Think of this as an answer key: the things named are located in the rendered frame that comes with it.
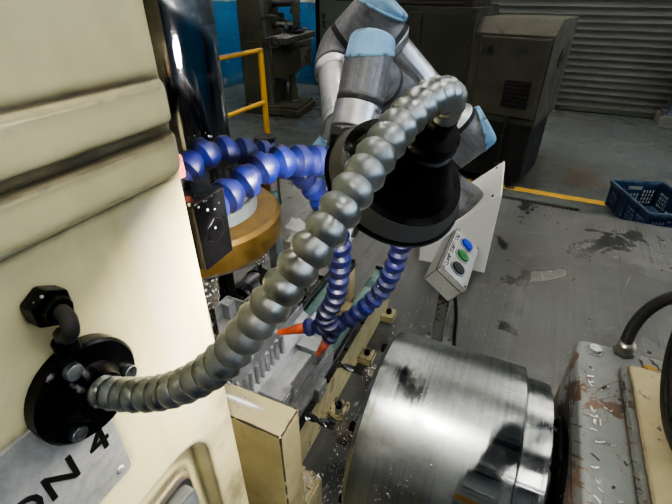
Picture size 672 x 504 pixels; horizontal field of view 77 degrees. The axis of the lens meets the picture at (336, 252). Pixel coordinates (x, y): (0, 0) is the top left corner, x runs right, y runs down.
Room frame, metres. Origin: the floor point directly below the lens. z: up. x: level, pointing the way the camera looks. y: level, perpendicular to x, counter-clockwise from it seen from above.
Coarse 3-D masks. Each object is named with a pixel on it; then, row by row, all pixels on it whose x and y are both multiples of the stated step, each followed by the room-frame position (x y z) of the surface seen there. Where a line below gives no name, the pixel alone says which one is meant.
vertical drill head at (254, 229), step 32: (160, 0) 0.38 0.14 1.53; (192, 0) 0.39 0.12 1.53; (160, 32) 0.38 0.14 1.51; (192, 32) 0.39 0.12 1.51; (160, 64) 0.37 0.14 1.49; (192, 64) 0.39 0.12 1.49; (192, 96) 0.38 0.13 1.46; (224, 96) 0.42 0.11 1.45; (192, 128) 0.38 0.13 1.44; (224, 128) 0.41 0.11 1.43; (256, 224) 0.38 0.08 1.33; (256, 256) 0.36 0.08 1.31
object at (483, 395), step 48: (384, 384) 0.32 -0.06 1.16; (432, 384) 0.32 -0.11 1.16; (480, 384) 0.32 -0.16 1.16; (528, 384) 0.34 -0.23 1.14; (336, 432) 0.33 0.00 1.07; (384, 432) 0.28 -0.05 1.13; (432, 432) 0.27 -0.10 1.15; (480, 432) 0.27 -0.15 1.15; (528, 432) 0.27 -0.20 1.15; (384, 480) 0.25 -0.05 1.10; (432, 480) 0.24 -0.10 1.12; (480, 480) 0.23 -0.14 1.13; (528, 480) 0.23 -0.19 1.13
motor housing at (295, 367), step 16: (288, 320) 0.50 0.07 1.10; (288, 336) 0.48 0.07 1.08; (320, 336) 0.51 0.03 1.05; (288, 352) 0.46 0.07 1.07; (304, 352) 0.47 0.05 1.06; (272, 368) 0.42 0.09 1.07; (288, 368) 0.43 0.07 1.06; (304, 368) 0.44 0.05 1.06; (320, 368) 0.47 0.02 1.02; (256, 384) 0.39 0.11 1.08; (304, 384) 0.43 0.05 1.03; (304, 400) 0.42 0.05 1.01
